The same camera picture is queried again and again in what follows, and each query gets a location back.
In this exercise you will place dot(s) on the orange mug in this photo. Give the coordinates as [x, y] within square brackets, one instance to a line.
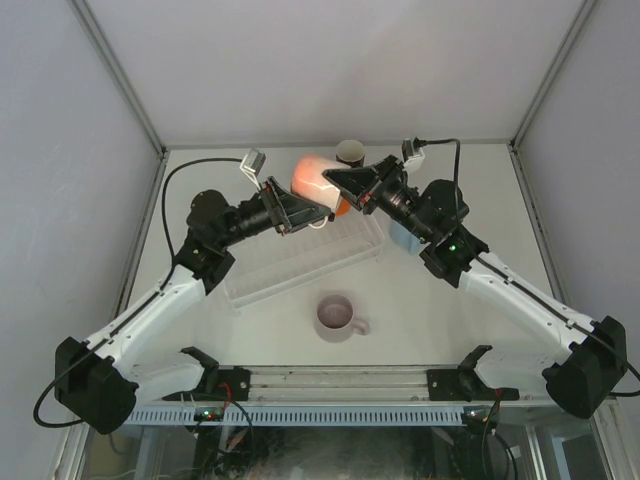
[342, 208]

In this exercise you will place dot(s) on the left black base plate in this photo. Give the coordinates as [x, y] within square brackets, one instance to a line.
[230, 383]

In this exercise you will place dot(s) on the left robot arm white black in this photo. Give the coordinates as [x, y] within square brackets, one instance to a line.
[99, 379]

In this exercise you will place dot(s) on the black mug cream inside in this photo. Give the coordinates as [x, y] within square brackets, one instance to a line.
[351, 153]

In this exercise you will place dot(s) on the blue slotted cable duct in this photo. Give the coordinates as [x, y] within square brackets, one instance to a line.
[299, 416]

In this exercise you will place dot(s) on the light blue mug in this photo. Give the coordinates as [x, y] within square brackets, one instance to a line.
[405, 239]

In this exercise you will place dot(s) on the white wire dish rack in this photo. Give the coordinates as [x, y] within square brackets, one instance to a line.
[269, 264]

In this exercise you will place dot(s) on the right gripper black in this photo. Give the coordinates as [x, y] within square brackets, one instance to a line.
[376, 181]

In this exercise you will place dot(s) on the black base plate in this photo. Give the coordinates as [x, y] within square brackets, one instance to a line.
[230, 383]
[449, 385]

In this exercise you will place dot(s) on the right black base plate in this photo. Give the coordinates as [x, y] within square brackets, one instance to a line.
[449, 385]

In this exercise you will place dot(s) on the lilac mug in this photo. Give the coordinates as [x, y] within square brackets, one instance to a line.
[336, 321]

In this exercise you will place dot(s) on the pink mug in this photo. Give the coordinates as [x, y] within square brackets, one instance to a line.
[308, 181]

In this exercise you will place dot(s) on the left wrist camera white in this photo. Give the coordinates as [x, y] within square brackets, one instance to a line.
[252, 164]

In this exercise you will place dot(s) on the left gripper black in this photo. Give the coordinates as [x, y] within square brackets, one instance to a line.
[275, 205]

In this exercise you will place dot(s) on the aluminium front frame rail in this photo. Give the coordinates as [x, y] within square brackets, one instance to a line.
[346, 385]

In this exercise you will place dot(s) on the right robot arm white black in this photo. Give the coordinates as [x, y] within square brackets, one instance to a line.
[589, 357]

